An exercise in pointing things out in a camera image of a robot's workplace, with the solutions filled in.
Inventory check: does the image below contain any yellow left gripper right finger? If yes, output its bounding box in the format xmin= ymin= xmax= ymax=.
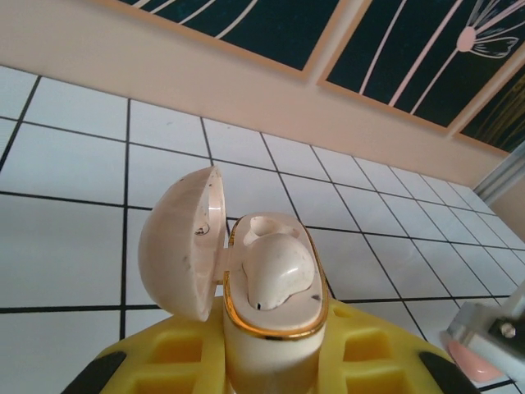
xmin=316 ymin=298 xmax=487 ymax=394

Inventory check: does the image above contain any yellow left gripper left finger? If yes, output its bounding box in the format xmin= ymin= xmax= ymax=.
xmin=65 ymin=302 xmax=229 ymax=394

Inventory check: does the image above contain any pink earbud charging case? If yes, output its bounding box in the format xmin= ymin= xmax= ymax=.
xmin=446 ymin=339 xmax=506 ymax=383

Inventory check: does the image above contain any cream earbud charging case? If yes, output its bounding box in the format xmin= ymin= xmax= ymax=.
xmin=138 ymin=163 xmax=330 ymax=394

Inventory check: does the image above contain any cream wireless earbud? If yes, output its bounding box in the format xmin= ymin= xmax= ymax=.
xmin=241 ymin=232 xmax=317 ymax=311

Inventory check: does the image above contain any aluminium corner post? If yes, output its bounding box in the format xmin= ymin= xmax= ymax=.
xmin=473 ymin=141 xmax=525 ymax=214

